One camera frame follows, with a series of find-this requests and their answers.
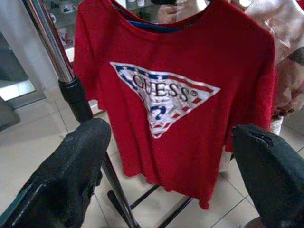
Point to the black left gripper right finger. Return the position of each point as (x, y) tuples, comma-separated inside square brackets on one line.
[(273, 180)]

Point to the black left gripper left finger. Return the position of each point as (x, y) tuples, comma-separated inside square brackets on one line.
[(61, 171)]

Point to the chrome and black clothes rack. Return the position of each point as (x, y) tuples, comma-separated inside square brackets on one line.
[(51, 42)]

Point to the glass display cabinet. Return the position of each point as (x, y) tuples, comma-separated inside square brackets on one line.
[(63, 31)]

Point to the red printed t-shirt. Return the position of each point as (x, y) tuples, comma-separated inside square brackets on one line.
[(202, 59)]

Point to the pale floral garment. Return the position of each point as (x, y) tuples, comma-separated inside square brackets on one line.
[(287, 35)]

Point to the blue garment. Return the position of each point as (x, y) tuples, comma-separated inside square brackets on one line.
[(152, 28)]

